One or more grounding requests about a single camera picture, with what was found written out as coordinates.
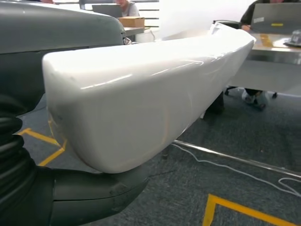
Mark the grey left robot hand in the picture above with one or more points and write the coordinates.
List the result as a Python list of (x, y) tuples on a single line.
[(59, 28)]

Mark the metal workbench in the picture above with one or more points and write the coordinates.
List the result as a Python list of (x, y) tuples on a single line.
[(270, 75)]

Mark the grey monitor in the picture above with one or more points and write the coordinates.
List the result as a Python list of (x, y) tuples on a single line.
[(105, 10)]

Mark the person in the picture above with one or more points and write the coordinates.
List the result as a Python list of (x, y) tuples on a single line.
[(129, 9), (245, 17)]

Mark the open cardboard box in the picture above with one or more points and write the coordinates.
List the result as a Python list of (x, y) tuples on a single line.
[(131, 21)]

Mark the white table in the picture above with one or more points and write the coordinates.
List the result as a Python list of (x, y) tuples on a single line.
[(133, 31)]

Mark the grey laptop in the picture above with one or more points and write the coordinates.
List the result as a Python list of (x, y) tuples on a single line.
[(274, 15)]

